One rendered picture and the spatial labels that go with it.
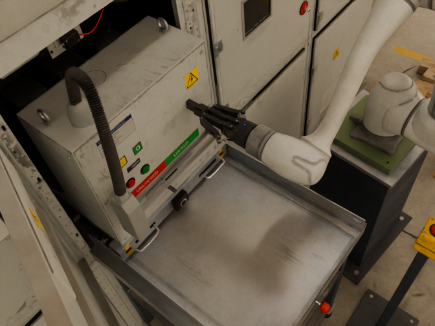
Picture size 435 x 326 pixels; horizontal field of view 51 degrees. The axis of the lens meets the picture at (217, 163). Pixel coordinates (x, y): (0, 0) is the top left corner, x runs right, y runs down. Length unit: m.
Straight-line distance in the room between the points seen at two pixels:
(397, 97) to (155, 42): 0.85
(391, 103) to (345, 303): 1.06
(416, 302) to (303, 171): 1.41
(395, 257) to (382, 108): 1.01
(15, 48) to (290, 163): 0.68
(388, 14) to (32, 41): 0.84
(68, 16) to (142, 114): 0.30
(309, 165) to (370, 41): 0.34
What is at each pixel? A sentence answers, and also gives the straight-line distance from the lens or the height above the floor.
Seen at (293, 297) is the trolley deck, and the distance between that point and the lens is 1.44.
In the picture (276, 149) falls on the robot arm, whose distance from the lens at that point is 1.18.
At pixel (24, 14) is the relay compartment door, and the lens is 1.04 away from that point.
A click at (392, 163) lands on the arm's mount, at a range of 1.83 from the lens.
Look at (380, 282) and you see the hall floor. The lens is 2.44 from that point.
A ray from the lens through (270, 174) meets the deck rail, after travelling 1.62.
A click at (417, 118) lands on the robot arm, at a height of 1.00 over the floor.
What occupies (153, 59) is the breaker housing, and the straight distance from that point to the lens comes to 1.29.
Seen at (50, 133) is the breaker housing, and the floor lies 1.39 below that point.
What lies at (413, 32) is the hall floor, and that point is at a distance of 3.76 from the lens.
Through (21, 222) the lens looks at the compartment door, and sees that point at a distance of 0.80.
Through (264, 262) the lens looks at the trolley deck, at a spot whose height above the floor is 0.85.
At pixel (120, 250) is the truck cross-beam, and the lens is 1.48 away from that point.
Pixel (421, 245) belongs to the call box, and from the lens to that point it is 1.59.
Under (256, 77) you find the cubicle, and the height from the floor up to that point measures 0.92.
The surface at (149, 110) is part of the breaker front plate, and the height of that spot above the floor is 1.32.
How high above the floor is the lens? 2.19
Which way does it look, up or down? 52 degrees down
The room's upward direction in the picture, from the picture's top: 8 degrees counter-clockwise
